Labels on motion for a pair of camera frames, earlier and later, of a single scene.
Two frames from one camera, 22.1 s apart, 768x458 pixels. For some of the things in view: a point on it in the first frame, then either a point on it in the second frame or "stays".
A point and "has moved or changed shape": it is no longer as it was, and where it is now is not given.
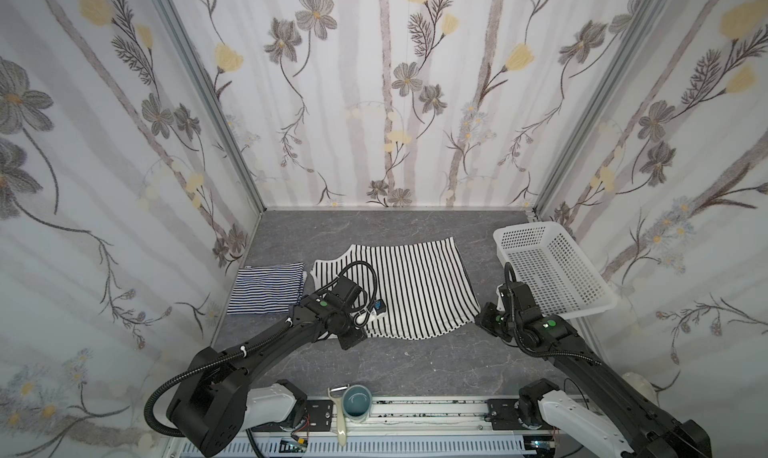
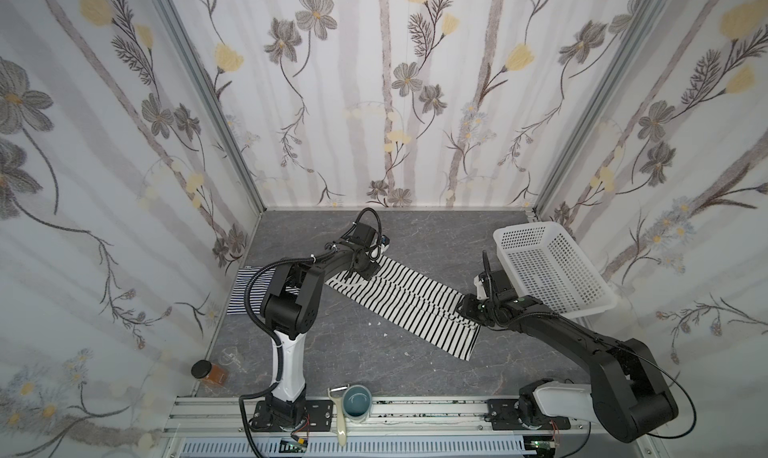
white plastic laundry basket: x=560 y=278 stays
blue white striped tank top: x=267 y=289 stays
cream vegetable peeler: x=336 y=395 stays
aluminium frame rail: x=419 y=416 stays
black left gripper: x=351 y=336 → x=369 y=263
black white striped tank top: x=423 y=284 has moved or changed shape
